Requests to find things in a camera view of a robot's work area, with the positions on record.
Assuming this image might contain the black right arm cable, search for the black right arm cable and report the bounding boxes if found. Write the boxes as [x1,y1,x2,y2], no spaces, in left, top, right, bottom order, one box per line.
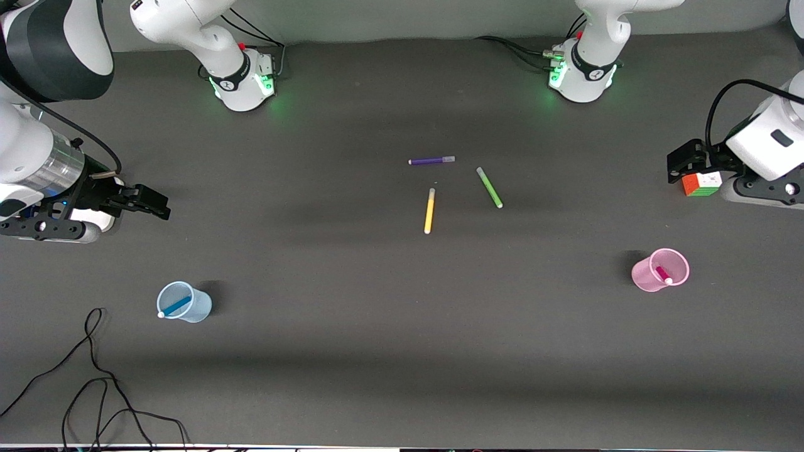
[0,75,122,173]

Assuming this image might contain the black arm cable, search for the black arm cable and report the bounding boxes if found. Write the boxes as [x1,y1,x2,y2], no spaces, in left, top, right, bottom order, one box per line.
[0,75,122,173]
[705,78,804,151]

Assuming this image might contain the blue marker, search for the blue marker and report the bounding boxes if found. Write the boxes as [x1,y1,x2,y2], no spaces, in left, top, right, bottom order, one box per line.
[157,295,192,318]

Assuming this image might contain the rubik's cube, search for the rubik's cube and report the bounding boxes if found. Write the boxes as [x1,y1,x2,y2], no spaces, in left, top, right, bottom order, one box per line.
[682,171,724,197]

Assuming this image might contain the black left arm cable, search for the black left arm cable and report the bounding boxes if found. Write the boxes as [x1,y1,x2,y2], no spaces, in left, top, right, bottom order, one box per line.
[705,78,804,151]

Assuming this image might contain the light blue cup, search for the light blue cup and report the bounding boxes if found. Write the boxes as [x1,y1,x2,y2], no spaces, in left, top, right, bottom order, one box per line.
[156,281,213,323]

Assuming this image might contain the green marker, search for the green marker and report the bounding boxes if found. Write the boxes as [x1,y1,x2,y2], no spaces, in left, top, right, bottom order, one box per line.
[476,166,503,208]

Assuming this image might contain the loose black table cable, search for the loose black table cable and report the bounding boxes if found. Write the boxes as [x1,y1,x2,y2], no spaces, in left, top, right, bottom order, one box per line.
[0,308,189,451]

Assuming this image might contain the black right arm base cables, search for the black right arm base cables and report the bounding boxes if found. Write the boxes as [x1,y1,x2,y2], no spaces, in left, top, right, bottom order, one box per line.
[223,9,287,79]

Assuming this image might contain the black left arm base cables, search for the black left arm base cables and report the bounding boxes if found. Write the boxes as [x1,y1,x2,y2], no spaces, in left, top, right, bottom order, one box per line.
[474,13,588,70]

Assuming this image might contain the pink cup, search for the pink cup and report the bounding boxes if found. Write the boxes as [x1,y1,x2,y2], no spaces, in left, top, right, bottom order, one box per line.
[631,249,690,293]

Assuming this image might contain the black arm base cables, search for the black arm base cables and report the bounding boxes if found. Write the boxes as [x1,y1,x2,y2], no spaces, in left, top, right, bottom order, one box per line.
[474,13,588,70]
[223,9,287,79]

